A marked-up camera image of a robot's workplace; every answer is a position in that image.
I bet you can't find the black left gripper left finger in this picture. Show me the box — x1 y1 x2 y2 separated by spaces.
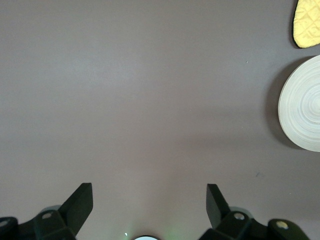
0 183 94 240

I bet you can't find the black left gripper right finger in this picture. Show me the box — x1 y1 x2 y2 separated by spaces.
198 184 310 240

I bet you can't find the round light wooden plate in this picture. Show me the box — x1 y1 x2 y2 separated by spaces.
278 54 320 152

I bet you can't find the yellow quilted oven mitt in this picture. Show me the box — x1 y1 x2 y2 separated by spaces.
290 0 320 49

